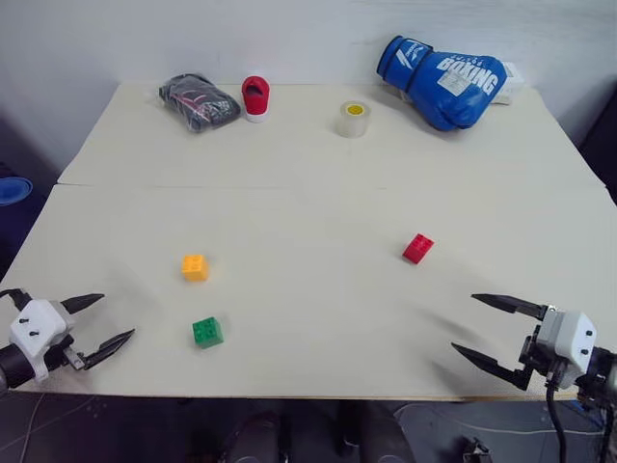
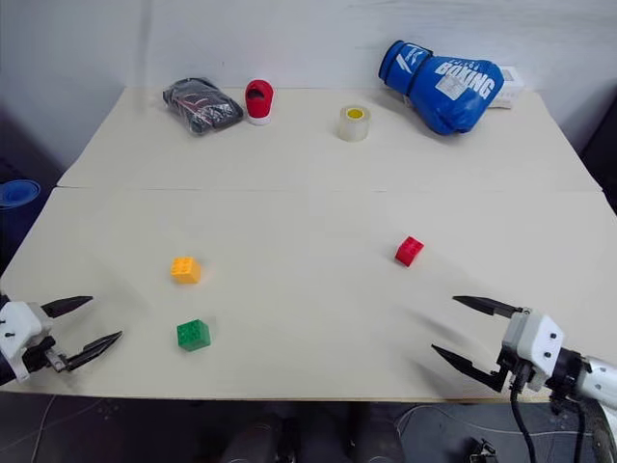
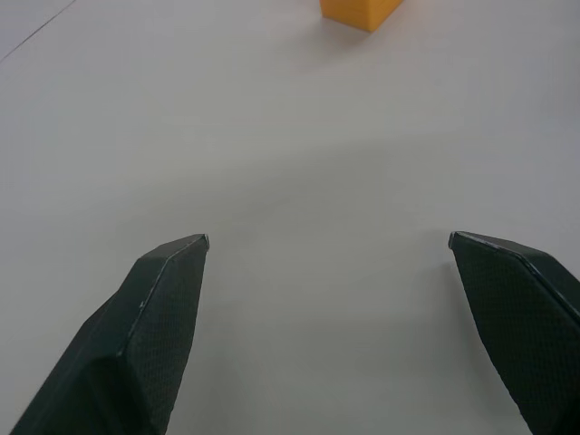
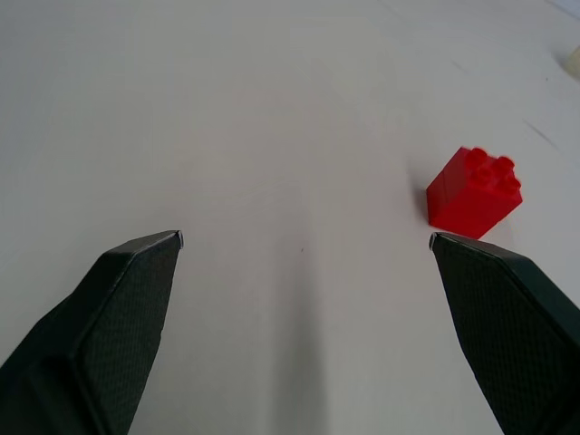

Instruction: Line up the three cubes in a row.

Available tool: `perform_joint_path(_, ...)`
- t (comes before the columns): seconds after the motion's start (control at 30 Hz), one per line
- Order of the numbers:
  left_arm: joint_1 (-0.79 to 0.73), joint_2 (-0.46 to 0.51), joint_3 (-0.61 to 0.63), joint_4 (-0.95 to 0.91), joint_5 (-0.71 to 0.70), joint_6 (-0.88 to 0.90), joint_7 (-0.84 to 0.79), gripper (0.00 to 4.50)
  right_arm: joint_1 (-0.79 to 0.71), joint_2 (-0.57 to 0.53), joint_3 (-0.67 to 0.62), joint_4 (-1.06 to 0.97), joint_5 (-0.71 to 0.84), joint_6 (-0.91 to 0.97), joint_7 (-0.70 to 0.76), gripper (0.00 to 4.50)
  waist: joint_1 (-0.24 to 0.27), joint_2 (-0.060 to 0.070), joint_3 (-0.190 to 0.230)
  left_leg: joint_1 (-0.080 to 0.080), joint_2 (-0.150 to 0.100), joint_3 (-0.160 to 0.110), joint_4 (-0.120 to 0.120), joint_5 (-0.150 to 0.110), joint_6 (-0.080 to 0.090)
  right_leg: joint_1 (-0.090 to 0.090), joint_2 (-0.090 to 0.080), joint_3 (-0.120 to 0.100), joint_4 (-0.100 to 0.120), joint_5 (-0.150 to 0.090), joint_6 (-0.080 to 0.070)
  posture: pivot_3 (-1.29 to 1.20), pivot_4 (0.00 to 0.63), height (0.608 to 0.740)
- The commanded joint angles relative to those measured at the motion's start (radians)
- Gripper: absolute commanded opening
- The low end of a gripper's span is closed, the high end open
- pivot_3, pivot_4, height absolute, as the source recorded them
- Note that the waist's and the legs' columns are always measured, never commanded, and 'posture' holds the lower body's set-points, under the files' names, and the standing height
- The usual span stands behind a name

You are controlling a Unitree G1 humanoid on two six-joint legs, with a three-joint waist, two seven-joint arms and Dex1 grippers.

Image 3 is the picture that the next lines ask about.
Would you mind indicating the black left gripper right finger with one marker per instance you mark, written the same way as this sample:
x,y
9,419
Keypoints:
x,y
530,326

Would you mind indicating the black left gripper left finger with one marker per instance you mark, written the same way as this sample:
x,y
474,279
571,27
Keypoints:
x,y
136,344

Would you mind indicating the yellow block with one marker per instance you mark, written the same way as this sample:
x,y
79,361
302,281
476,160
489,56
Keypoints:
x,y
358,11

